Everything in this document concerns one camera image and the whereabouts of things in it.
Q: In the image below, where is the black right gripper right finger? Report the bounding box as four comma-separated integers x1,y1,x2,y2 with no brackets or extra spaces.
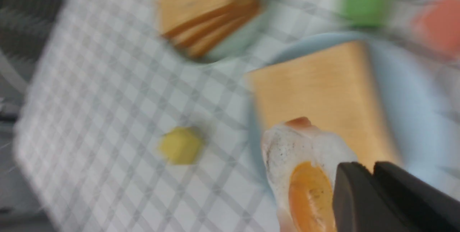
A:
373,162,460,232

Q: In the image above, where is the green foam block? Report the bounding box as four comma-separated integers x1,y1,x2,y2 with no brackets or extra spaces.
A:
339,0,389,28

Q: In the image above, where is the checkered white tablecloth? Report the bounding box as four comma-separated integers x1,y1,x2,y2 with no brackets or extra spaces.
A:
13,0,460,232

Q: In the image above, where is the fried egg toy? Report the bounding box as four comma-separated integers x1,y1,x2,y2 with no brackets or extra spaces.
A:
260,117,358,232

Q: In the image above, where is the light blue plate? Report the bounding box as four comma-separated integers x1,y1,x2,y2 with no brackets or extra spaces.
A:
247,32,459,195

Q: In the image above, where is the yellow foam block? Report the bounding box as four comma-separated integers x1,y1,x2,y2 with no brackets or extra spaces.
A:
158,127,204,165

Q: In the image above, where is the green plate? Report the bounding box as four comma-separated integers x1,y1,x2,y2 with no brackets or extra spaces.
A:
204,0,274,64

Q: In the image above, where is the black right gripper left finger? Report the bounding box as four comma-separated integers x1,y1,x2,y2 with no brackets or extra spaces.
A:
332,163,410,232

